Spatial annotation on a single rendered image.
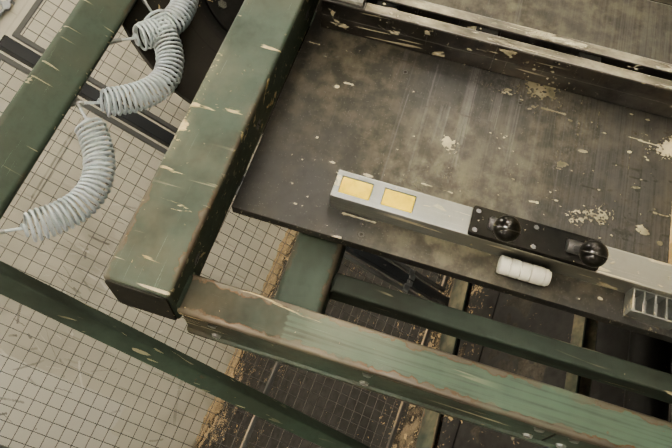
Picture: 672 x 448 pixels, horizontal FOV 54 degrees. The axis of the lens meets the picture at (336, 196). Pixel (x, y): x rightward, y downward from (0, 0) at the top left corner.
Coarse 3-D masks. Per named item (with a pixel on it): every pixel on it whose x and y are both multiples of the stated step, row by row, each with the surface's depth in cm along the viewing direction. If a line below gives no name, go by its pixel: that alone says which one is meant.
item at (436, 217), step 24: (336, 192) 104; (408, 192) 104; (384, 216) 104; (408, 216) 102; (432, 216) 102; (456, 216) 103; (456, 240) 104; (480, 240) 101; (552, 264) 101; (624, 264) 100; (648, 264) 100; (624, 288) 101; (648, 288) 99
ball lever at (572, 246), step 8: (568, 240) 100; (592, 240) 89; (568, 248) 99; (576, 248) 97; (584, 248) 89; (592, 248) 88; (600, 248) 88; (584, 256) 89; (592, 256) 88; (600, 256) 88; (584, 264) 90; (592, 264) 88; (600, 264) 88
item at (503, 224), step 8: (504, 216) 90; (512, 216) 90; (488, 224) 101; (496, 224) 90; (504, 224) 89; (512, 224) 89; (496, 232) 90; (504, 232) 89; (512, 232) 89; (520, 232) 90; (504, 240) 90; (512, 240) 90
